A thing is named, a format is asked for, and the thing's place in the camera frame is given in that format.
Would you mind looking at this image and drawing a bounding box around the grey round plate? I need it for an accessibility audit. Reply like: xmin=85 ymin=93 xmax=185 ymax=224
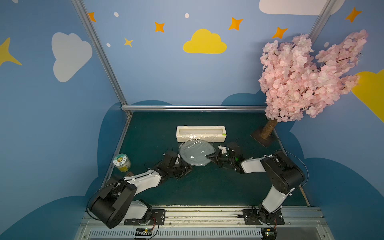
xmin=179 ymin=139 xmax=216 ymax=167

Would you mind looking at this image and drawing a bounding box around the clear plastic wrap sheet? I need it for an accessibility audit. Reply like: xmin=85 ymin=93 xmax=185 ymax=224
xmin=178 ymin=133 xmax=217 ymax=167

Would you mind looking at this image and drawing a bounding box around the cream plastic wrap dispenser box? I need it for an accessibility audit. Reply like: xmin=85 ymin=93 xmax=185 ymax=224
xmin=176 ymin=126 xmax=227 ymax=143

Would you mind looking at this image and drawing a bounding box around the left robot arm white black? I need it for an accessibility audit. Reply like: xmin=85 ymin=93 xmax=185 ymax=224
xmin=86 ymin=151 xmax=193 ymax=229

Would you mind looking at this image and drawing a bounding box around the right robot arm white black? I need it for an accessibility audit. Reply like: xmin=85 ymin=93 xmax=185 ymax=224
xmin=206 ymin=150 xmax=306 ymax=223

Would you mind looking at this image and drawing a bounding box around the left small circuit board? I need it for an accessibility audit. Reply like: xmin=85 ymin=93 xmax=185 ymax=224
xmin=134 ymin=229 xmax=153 ymax=239

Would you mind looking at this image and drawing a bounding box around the small circuit board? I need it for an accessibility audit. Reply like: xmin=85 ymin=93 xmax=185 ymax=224
xmin=134 ymin=229 xmax=153 ymax=239
xmin=261 ymin=228 xmax=277 ymax=240

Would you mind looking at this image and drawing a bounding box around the horizontal aluminium back bar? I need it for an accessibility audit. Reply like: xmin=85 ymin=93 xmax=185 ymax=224
xmin=122 ymin=105 xmax=266 ymax=113

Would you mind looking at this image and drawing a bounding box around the right small circuit board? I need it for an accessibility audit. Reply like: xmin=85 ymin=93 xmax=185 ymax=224
xmin=261 ymin=228 xmax=277 ymax=240

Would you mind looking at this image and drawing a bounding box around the pink blossom artificial tree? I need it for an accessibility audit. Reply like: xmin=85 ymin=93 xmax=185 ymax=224
xmin=252 ymin=30 xmax=369 ymax=147

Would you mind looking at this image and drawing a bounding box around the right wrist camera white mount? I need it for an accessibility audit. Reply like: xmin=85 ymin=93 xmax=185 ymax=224
xmin=218 ymin=146 xmax=228 ymax=155

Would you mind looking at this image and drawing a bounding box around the aluminium rail frame front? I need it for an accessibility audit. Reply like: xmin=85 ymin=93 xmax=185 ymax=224
xmin=75 ymin=205 xmax=334 ymax=240

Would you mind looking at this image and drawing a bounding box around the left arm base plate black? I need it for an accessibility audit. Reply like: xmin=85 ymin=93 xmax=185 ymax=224
xmin=124 ymin=209 xmax=166 ymax=226

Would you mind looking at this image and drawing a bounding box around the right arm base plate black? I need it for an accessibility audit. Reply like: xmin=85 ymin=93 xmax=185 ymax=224
xmin=242 ymin=209 xmax=285 ymax=226

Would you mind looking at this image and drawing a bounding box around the right aluminium corner post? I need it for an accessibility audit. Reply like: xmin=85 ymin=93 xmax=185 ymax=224
xmin=309 ymin=0 xmax=337 ymax=44

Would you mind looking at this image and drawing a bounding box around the aluminium corner post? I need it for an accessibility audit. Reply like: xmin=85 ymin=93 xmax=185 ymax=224
xmin=72 ymin=0 xmax=128 ymax=107
xmin=309 ymin=0 xmax=337 ymax=44

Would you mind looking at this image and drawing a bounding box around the left aluminium corner post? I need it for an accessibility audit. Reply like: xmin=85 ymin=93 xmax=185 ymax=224
xmin=72 ymin=0 xmax=128 ymax=107

